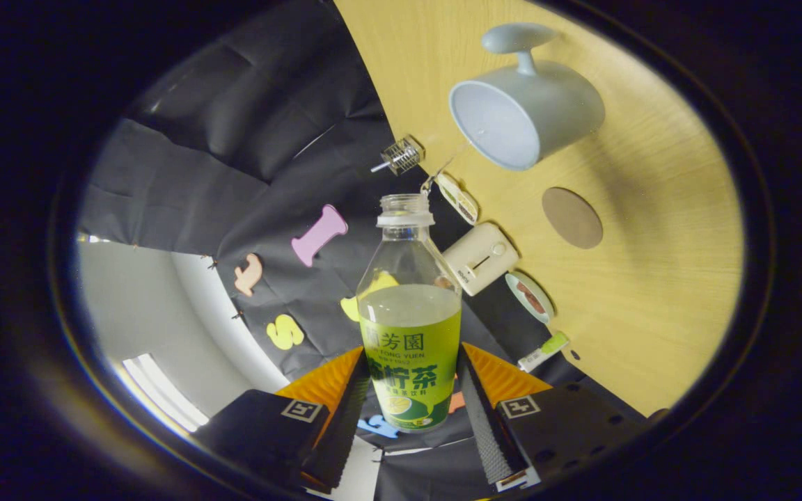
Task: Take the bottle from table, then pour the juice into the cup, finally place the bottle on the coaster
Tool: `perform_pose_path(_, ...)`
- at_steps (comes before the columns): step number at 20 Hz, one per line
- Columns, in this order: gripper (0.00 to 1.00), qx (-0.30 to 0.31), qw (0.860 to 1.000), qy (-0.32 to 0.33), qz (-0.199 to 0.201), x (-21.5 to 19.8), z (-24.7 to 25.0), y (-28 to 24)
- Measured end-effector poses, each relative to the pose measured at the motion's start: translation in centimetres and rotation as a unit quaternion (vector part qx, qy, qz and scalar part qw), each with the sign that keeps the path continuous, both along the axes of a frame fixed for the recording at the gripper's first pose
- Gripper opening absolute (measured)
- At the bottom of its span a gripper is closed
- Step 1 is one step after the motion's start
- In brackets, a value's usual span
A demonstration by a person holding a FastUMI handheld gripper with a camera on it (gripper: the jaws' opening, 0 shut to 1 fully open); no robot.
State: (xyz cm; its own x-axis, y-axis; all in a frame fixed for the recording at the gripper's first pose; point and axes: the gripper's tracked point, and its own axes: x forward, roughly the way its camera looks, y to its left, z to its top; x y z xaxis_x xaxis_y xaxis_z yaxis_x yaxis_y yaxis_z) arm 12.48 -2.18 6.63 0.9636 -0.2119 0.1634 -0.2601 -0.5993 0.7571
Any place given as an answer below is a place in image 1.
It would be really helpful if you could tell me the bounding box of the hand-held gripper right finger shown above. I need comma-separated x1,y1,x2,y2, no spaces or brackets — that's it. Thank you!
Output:
455,341,649,493

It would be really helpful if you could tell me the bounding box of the long ceiling light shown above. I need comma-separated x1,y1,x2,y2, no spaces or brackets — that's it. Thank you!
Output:
121,353,210,434

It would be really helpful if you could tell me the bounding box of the black backdrop cloth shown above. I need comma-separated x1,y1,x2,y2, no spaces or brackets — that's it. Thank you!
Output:
77,0,652,501

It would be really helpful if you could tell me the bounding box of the white divided snack tray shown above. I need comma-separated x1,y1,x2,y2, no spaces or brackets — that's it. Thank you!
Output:
434,172,480,226

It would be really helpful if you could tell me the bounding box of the pale green plate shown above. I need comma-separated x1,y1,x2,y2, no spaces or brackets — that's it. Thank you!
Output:
504,270,555,325

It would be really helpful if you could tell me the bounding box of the white cup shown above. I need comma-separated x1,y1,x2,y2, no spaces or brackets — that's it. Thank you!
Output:
448,22,606,172

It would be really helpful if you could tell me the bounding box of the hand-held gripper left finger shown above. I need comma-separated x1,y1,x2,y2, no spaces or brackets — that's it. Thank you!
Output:
192,346,372,491

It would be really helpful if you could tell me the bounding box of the brown meat piece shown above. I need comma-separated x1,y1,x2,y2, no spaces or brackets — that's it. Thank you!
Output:
516,280,547,314

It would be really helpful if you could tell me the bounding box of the round brown coaster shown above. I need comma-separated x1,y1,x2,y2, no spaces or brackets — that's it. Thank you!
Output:
542,186,604,250

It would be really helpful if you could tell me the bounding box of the wooden table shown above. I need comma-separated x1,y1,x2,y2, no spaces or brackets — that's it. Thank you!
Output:
335,0,746,418

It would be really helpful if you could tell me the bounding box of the white toaster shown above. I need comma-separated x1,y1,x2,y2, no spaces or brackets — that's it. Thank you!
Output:
441,221,520,297

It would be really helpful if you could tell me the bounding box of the small white green bottle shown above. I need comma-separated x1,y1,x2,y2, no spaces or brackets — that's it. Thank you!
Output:
517,331,572,373

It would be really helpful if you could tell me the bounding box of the wire mesh holder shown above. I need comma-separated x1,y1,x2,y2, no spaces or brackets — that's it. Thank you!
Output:
382,135,425,176

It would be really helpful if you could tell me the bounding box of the clear juice bottle green label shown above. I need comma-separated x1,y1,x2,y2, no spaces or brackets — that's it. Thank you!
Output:
356,193,463,434

